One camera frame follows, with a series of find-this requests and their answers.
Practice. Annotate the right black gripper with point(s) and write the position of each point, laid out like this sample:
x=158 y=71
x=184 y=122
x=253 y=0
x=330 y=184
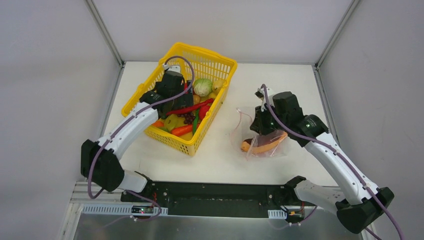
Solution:
x=260 y=124

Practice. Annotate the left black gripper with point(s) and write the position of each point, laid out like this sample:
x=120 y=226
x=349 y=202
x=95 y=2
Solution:
x=185 y=100

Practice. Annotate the yellow plastic basket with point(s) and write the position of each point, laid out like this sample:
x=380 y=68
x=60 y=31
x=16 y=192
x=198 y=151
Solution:
x=206 y=64

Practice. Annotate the clear pink-dotted zip bag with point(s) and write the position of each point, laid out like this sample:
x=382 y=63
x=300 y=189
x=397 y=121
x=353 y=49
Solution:
x=242 y=132

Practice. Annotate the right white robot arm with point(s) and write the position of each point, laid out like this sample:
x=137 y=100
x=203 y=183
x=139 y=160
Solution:
x=360 y=201

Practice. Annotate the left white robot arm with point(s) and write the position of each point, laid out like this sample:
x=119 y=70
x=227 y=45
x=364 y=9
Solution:
x=100 y=159

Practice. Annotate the red chili pepper toy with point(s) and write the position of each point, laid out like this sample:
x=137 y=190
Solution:
x=190 y=108

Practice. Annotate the green cabbage toy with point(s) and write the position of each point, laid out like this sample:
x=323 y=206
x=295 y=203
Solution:
x=202 y=87

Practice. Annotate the yellow-green pepper toy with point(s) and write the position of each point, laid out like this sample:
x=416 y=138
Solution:
x=172 y=122

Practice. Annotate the purple grapes toy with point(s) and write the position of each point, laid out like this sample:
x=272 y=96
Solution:
x=189 y=118

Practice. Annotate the red tomato toy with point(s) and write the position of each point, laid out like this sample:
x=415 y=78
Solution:
x=203 y=111

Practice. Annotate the green bean toy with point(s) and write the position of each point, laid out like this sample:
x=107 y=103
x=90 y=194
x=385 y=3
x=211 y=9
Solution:
x=195 y=121

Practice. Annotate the yellow pear toy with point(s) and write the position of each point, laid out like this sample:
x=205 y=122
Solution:
x=217 y=86

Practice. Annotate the orange carrot toy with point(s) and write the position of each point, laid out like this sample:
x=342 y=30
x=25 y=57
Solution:
x=182 y=130

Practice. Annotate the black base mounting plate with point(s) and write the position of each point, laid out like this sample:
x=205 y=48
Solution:
x=217 y=199

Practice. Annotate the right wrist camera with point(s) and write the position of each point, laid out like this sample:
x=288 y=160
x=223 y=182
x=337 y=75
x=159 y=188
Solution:
x=266 y=95

